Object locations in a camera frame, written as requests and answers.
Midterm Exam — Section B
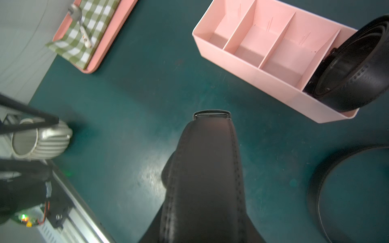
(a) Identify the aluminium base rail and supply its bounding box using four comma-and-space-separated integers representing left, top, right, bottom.
37, 160, 115, 243

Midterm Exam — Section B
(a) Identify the left arm base cable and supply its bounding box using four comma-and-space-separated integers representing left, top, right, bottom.
10, 200, 51, 228

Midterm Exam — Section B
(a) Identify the green checkered cloth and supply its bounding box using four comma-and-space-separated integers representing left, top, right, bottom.
46, 0, 120, 70

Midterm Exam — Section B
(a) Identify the dark green table mat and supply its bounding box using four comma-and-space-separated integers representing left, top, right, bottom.
30, 1, 389, 243

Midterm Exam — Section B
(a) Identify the pink compartment storage box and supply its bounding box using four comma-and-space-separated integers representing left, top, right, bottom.
192, 0, 357, 124

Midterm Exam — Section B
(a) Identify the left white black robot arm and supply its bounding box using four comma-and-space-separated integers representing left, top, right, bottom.
1, 95, 59, 224

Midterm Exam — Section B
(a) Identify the white cartoon handle spoon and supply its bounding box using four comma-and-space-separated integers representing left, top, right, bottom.
68, 4, 92, 49

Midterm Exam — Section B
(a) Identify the grey ribbed ceramic mug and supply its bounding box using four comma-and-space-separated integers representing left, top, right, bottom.
11, 120, 73, 160

